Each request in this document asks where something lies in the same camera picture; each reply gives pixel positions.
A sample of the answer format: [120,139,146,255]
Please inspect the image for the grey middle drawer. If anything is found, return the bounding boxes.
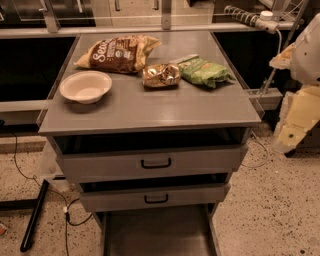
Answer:
[80,173,230,212]

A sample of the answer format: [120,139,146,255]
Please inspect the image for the grey bottom drawer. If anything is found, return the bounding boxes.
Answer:
[99,205,222,256]

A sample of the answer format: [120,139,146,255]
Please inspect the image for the grey drawer cabinet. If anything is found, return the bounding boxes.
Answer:
[37,30,263,256]

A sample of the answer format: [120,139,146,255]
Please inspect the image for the white paper bowl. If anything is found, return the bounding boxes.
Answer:
[59,71,112,104]

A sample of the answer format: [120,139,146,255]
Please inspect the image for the white power strip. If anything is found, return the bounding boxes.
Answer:
[224,5,279,34]

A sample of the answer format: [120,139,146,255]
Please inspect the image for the green snack bag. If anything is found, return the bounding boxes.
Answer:
[170,54,234,88]

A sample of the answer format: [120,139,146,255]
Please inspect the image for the grey drawer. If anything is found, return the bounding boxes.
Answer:
[80,173,230,212]
[99,205,222,256]
[52,127,249,183]

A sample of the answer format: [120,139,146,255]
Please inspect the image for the grey top drawer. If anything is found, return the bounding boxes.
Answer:
[52,127,249,183]

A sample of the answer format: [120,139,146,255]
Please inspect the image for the brown chip bag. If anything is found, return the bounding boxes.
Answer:
[75,35,161,73]

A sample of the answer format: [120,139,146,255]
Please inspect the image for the black floor cable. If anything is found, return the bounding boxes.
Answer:
[6,128,94,256]

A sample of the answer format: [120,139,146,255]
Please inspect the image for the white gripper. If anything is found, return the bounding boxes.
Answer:
[269,13,320,153]

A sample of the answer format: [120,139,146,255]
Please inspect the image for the orange gold snack bag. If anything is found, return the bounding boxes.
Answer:
[142,64,181,88]

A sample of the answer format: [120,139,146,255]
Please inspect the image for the black metal floor leg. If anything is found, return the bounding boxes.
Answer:
[20,180,49,253]

